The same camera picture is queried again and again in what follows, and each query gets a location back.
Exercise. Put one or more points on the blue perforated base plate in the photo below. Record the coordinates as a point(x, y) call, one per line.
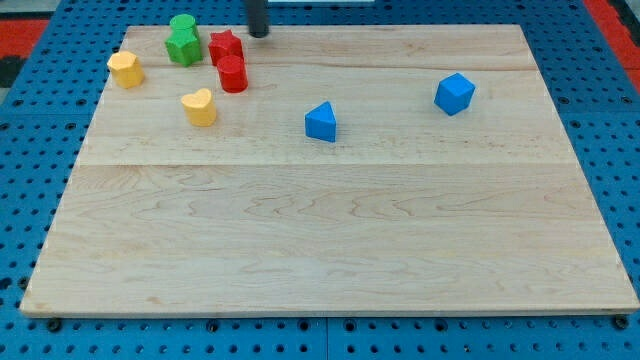
point(588, 58)

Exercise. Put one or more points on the blue triangle block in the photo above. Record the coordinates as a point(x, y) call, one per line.
point(320, 123)

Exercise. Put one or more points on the red star block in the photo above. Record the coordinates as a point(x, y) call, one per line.
point(223, 44)

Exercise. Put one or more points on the green cylinder block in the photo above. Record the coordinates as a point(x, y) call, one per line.
point(184, 23)

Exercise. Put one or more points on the blue cube block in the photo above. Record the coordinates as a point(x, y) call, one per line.
point(454, 94)

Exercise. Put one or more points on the red cylinder block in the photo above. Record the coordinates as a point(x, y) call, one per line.
point(232, 74)

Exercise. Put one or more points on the yellow heart block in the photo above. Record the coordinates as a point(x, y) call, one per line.
point(200, 108)

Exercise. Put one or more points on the green star block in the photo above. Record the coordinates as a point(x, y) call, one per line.
point(183, 47)

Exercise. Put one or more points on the light wooden board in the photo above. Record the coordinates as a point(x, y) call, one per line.
point(410, 212)

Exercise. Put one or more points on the yellow hexagon block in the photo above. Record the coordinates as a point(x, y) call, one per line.
point(126, 69)

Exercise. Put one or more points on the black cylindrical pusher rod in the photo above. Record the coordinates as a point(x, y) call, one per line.
point(257, 15)

